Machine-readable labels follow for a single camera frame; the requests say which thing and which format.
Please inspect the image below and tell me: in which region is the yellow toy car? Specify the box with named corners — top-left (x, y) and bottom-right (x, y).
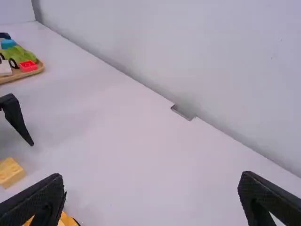
top-left (23, 210), bottom-right (80, 226)

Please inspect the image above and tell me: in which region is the blue toy brick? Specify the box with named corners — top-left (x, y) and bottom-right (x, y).
top-left (1, 39), bottom-right (17, 49)

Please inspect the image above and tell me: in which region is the tan tray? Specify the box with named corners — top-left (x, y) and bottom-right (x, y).
top-left (0, 58), bottom-right (45, 85)

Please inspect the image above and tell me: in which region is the green toy car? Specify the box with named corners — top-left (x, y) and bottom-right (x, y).
top-left (0, 44), bottom-right (40, 69)

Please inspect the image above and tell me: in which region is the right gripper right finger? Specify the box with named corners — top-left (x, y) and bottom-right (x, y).
top-left (237, 171), bottom-right (301, 226)

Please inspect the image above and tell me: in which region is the yellow toy brick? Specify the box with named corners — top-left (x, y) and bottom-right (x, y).
top-left (0, 157), bottom-right (26, 190)

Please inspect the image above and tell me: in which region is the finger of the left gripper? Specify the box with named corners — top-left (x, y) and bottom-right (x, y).
top-left (0, 93), bottom-right (35, 147)

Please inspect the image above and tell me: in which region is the white toy brick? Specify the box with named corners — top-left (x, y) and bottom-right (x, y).
top-left (0, 60), bottom-right (13, 76)

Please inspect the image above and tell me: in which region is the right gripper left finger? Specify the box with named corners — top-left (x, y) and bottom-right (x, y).
top-left (0, 173), bottom-right (68, 226)

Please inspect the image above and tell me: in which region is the red toy brick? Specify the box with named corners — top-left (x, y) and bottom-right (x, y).
top-left (18, 60), bottom-right (39, 73)

